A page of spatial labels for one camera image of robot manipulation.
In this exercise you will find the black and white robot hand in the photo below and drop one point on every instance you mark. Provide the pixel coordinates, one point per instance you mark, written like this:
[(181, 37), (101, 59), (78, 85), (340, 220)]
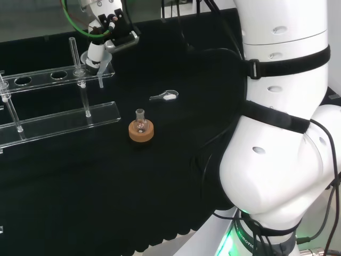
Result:
[(117, 29)]

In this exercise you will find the clear glass weighing funnel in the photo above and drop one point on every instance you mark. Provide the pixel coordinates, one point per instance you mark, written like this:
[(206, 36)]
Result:
[(169, 96)]

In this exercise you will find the clear acrylic funnel stand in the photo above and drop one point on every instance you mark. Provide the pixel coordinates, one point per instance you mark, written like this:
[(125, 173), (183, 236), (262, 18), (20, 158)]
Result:
[(66, 125)]

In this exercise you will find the clear cloth clip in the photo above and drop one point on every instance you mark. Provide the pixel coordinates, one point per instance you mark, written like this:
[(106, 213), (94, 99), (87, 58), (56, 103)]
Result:
[(163, 20)]

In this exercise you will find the black bench cloth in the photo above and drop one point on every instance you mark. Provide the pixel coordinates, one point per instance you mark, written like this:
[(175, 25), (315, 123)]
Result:
[(106, 186)]

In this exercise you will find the clear plastic funnel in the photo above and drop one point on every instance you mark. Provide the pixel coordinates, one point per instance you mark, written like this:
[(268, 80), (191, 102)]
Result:
[(102, 66)]

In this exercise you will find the small round-bottom glass flask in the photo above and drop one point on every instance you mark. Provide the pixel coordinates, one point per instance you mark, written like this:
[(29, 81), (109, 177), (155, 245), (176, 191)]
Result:
[(140, 123)]

